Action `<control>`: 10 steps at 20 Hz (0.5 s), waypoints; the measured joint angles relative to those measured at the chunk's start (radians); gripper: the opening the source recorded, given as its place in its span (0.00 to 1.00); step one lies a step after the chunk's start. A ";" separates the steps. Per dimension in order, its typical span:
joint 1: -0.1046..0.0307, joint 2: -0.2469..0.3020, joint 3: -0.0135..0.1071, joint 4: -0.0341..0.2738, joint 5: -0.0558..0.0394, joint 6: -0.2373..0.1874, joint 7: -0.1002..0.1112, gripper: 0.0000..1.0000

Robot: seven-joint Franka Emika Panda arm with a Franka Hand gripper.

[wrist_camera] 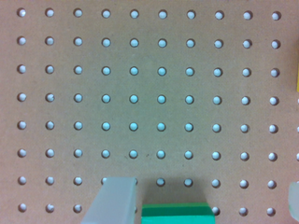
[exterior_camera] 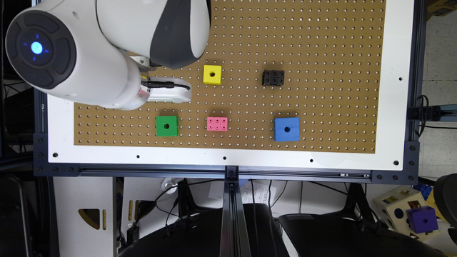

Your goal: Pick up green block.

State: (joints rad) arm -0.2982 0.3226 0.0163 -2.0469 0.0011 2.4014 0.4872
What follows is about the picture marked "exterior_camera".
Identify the blue block with hole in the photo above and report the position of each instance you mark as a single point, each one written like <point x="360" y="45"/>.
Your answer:
<point x="286" y="129"/>

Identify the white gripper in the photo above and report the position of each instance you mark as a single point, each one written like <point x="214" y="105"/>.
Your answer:
<point x="168" y="89"/>

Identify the yellow block with hole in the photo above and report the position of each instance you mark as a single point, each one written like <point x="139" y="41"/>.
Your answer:
<point x="212" y="74"/>

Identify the pink studded brick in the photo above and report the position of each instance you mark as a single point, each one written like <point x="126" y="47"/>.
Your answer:
<point x="217" y="123"/>

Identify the black aluminium table frame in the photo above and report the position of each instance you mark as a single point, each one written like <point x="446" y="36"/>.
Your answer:
<point x="55" y="154"/>

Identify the black studded brick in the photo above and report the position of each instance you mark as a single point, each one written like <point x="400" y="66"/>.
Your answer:
<point x="273" y="78"/>

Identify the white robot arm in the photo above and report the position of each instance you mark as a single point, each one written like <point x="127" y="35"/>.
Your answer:
<point x="81" y="50"/>

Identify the brown pegboard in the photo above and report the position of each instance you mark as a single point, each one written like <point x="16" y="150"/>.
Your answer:
<point x="330" y="52"/>

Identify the black office chair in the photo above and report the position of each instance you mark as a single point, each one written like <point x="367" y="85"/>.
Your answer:
<point x="204" y="236"/>

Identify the green block with hole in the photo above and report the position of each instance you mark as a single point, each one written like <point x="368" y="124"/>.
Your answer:
<point x="167" y="126"/>

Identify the purple block with hole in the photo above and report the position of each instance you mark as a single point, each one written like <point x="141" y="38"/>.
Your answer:
<point x="422" y="219"/>

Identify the white wooden panel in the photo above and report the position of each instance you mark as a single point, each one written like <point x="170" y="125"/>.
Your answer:
<point x="86" y="216"/>

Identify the beige shape sorter box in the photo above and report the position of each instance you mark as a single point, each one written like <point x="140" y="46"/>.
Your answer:
<point x="393" y="206"/>

